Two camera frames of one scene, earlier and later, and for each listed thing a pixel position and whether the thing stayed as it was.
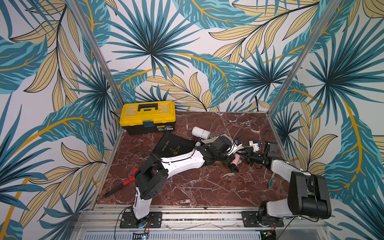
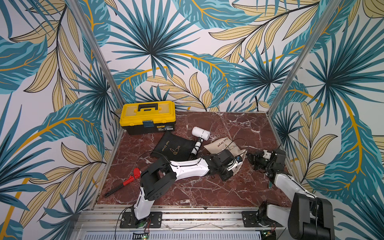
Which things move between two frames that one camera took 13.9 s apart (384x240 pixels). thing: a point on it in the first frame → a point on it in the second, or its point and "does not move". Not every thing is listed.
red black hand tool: [130, 179] does not move
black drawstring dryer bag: [172, 144] does not move
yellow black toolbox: [143, 117] does not move
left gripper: [228, 160] → [229, 174]
